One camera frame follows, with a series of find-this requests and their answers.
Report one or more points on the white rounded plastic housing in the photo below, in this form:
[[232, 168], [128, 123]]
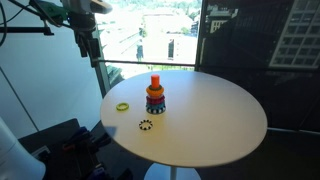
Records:
[[16, 156]]

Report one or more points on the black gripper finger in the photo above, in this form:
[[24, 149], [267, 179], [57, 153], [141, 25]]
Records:
[[81, 45], [94, 51]]

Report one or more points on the orange stacking pole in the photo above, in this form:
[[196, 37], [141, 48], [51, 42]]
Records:
[[155, 80]]

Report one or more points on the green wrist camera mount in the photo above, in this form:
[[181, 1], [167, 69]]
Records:
[[50, 11]]

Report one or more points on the black camera stand boom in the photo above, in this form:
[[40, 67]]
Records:
[[23, 30]]

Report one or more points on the dark window railing bar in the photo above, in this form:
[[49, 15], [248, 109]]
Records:
[[150, 63]]

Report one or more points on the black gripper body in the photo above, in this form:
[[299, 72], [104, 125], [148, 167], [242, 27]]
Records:
[[81, 21]]

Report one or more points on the grey window frame post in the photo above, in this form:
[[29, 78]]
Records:
[[101, 78]]

